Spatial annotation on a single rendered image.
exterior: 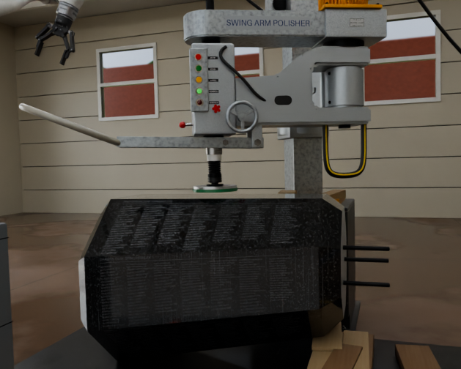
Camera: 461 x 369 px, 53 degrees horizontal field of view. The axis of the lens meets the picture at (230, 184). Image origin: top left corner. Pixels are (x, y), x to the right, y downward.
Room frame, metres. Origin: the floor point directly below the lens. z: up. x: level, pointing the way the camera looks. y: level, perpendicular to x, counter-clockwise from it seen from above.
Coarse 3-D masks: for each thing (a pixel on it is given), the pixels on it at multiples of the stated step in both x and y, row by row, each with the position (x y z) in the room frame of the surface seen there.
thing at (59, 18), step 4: (56, 16) 2.20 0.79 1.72; (60, 16) 2.19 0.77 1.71; (56, 20) 2.20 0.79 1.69; (60, 20) 2.19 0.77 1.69; (64, 20) 2.20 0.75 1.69; (68, 20) 2.21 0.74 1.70; (56, 24) 2.22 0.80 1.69; (60, 24) 2.22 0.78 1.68; (64, 24) 2.20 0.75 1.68; (68, 24) 2.21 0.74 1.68; (52, 28) 2.23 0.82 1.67; (60, 28) 2.22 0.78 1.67; (64, 28) 2.21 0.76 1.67; (68, 28) 2.22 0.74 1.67; (56, 32) 2.22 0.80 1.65; (60, 32) 2.22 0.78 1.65; (64, 32) 2.21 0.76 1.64; (60, 36) 2.22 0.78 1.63
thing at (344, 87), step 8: (328, 72) 2.28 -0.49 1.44; (336, 72) 2.26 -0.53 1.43; (344, 72) 2.24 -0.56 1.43; (352, 72) 2.24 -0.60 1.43; (360, 72) 2.26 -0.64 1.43; (328, 80) 2.29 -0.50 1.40; (336, 80) 2.26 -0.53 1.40; (344, 80) 2.24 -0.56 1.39; (352, 80) 2.24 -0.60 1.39; (360, 80) 2.26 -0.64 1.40; (328, 88) 2.29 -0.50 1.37; (336, 88) 2.26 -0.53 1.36; (344, 88) 2.24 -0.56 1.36; (352, 88) 2.24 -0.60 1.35; (360, 88) 2.26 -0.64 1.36; (328, 96) 2.29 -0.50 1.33; (336, 96) 2.26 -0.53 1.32; (344, 96) 2.24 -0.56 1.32; (352, 96) 2.24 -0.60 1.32; (360, 96) 2.26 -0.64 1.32; (328, 104) 2.30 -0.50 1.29; (336, 104) 2.26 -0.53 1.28; (344, 104) 2.24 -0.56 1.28; (352, 104) 2.24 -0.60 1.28; (360, 104) 2.26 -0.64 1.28
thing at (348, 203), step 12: (348, 204) 2.77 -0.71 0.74; (348, 216) 2.66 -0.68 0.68; (348, 228) 2.65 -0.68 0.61; (348, 240) 2.64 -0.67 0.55; (348, 252) 2.63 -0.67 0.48; (348, 264) 2.62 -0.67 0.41; (348, 276) 2.61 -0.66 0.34; (348, 288) 2.61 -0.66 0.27; (348, 300) 2.60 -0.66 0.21; (348, 312) 2.60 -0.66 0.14; (348, 324) 2.67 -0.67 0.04
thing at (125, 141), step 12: (120, 144) 2.15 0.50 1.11; (132, 144) 2.16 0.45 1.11; (144, 144) 2.16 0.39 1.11; (156, 144) 2.17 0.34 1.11; (168, 144) 2.17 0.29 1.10; (180, 144) 2.18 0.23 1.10; (192, 144) 2.19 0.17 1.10; (204, 144) 2.19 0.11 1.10; (216, 144) 2.20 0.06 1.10; (228, 144) 2.21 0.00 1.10; (240, 144) 2.21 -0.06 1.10
